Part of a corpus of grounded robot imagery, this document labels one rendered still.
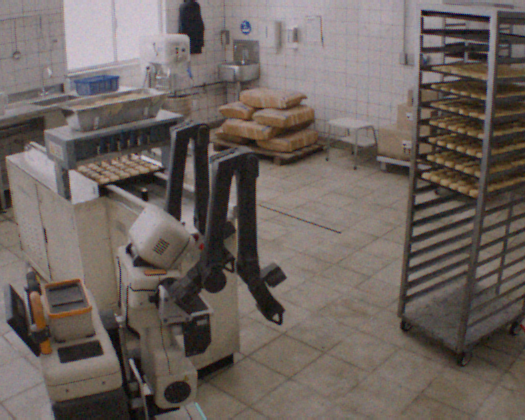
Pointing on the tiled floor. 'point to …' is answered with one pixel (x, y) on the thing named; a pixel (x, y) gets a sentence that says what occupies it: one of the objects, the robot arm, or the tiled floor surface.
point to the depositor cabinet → (65, 229)
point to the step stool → (353, 135)
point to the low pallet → (271, 150)
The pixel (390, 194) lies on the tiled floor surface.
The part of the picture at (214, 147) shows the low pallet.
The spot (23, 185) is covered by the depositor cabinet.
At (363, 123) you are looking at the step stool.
